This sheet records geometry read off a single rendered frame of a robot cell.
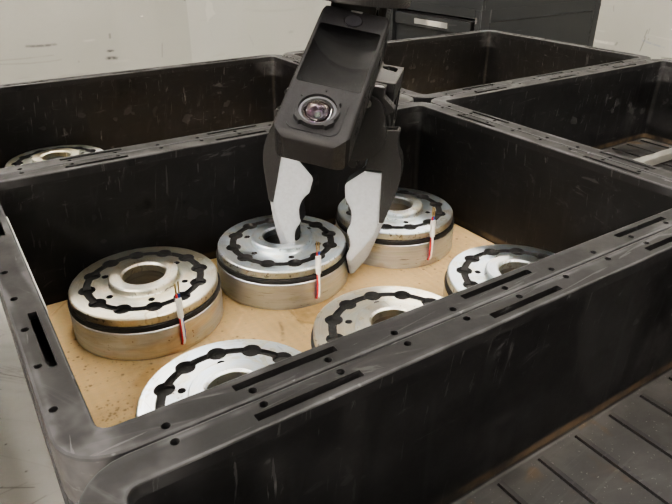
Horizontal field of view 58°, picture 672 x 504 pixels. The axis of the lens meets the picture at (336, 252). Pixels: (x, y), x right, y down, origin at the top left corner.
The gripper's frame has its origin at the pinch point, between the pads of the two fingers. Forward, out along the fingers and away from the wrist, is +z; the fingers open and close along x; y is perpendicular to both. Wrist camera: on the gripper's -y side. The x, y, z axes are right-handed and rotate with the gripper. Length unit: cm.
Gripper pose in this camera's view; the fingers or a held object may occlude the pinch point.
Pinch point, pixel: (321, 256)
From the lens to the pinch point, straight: 48.0
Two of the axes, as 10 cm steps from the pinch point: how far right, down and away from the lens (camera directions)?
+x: -9.7, -2.0, 1.2
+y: 2.0, -4.6, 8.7
